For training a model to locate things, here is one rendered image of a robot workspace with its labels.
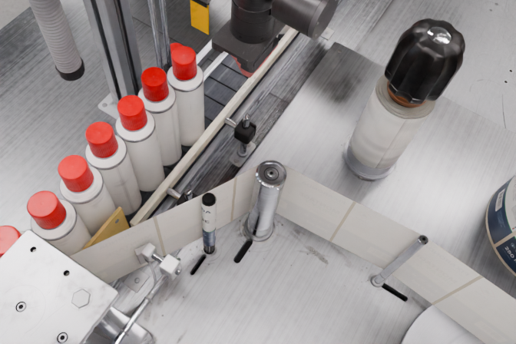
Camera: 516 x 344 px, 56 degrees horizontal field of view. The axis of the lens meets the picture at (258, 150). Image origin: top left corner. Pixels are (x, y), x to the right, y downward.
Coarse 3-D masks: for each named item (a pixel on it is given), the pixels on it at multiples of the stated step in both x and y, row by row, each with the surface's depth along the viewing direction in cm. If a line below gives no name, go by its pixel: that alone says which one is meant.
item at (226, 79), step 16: (224, 64) 91; (272, 64) 92; (208, 80) 89; (224, 80) 89; (240, 80) 90; (208, 96) 87; (224, 96) 88; (208, 112) 86; (208, 144) 82; (128, 224) 74
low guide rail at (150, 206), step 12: (288, 36) 91; (276, 48) 90; (264, 72) 88; (252, 84) 86; (240, 96) 84; (228, 108) 82; (216, 120) 81; (204, 132) 79; (216, 132) 81; (204, 144) 79; (192, 156) 77; (180, 168) 76; (168, 180) 75; (156, 192) 74; (144, 204) 72; (156, 204) 74; (144, 216) 72
